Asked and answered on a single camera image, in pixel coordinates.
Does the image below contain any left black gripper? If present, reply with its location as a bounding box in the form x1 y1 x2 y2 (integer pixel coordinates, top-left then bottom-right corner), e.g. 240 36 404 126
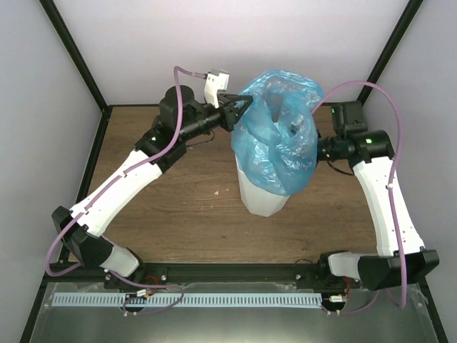
179 92 252 141

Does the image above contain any blue plastic trash bag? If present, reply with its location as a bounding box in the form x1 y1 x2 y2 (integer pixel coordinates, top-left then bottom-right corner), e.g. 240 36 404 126
231 69 323 197

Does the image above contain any white plastic trash bin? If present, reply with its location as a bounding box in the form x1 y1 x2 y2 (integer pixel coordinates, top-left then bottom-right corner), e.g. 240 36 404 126
235 157 289 217

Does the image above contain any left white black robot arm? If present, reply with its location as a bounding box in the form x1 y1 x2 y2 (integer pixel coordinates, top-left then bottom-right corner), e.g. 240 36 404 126
51 86 253 289

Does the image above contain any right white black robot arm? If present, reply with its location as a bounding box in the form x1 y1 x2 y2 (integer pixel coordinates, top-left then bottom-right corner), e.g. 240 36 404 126
317 101 439 291

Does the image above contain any grey metal front plate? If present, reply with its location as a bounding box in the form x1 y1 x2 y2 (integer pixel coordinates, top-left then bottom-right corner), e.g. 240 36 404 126
30 283 438 342

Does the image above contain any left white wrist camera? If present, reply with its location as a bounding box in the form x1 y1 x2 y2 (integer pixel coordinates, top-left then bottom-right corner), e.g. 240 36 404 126
204 69 230 109

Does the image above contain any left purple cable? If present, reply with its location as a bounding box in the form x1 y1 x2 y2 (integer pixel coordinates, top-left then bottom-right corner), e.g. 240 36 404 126
45 66 208 317

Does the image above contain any purple cable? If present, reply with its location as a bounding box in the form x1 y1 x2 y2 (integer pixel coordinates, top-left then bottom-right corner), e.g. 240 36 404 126
45 66 208 317
310 81 408 317

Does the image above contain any black mounting rail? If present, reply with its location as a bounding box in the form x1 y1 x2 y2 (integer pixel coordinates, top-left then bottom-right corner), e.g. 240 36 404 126
46 262 422 290

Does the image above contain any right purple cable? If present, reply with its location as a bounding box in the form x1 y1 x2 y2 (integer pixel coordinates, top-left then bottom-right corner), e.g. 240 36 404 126
310 81 408 317

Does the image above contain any black enclosure frame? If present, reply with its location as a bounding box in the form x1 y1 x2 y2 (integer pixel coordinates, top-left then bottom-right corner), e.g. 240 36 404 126
21 0 451 343

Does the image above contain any light blue slotted cable duct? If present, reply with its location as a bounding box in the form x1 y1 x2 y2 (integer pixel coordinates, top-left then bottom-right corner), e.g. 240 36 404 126
51 292 322 309

